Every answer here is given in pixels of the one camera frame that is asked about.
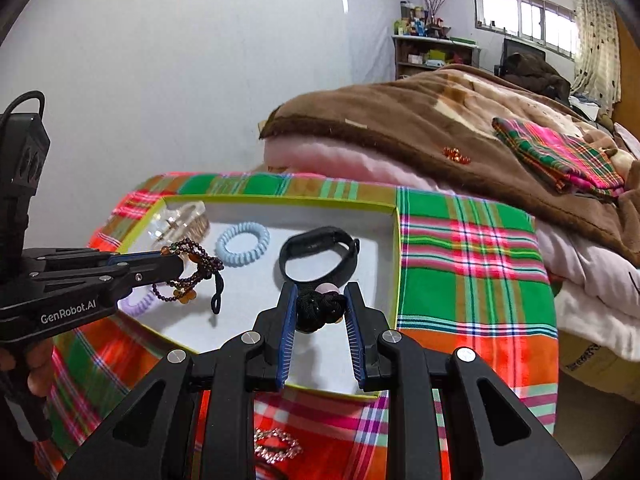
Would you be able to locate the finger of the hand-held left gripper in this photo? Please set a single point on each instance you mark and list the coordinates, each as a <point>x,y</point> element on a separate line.
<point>125,257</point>
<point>150,272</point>

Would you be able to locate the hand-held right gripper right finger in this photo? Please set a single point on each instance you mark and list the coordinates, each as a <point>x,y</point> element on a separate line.
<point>357,330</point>

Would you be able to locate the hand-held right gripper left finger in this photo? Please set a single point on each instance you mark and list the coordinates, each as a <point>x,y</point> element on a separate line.
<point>285,330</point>

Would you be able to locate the yellow-green cardboard box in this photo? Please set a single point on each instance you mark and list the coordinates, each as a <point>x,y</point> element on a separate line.
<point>240,320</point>

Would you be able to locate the clear plastic hair claw clip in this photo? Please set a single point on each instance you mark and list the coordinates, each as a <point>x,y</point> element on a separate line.
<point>190,220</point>

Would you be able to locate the black smart wristband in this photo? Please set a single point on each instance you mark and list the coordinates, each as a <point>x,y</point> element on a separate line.
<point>315,236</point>

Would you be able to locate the person's left hand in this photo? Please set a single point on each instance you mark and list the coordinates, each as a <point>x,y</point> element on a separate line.
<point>40,370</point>

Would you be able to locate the red green plaid blanket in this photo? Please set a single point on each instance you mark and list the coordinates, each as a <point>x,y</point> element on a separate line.
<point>475,270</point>

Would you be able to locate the pink quilt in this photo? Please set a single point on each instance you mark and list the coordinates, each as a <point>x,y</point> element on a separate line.
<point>325,155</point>

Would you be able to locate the orange beaded ornament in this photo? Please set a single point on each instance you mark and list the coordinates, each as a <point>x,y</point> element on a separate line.
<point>456,155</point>

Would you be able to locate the brown fleece blanket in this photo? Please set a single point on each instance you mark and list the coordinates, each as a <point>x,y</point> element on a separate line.
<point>400,110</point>

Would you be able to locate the brown cardboard carton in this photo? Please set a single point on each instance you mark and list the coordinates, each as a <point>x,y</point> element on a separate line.
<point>590,360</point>

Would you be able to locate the white quilt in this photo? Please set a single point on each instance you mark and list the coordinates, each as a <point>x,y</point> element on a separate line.
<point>590,280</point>

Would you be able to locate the folded plaid cloth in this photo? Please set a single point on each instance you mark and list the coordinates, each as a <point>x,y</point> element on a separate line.
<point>550,150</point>

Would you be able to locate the wooden shelf unit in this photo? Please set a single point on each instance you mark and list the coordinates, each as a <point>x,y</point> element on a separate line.
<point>405,52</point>

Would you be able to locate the dark brown jacket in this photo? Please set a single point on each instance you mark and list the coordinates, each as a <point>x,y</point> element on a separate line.
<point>535,77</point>

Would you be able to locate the bottles and jars on shelf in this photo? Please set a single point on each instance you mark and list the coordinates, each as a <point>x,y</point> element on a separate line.
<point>415,22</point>

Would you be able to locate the black monitor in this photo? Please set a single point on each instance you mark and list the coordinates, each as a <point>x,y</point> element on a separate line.
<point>520,47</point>

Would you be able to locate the barred window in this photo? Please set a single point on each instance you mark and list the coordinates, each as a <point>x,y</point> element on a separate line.
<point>525,15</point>

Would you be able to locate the patterned cream curtain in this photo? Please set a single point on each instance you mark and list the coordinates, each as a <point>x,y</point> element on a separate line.
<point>595,40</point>

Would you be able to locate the orange wooden wardrobe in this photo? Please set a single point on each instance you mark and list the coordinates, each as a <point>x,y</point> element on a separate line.
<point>627,60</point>

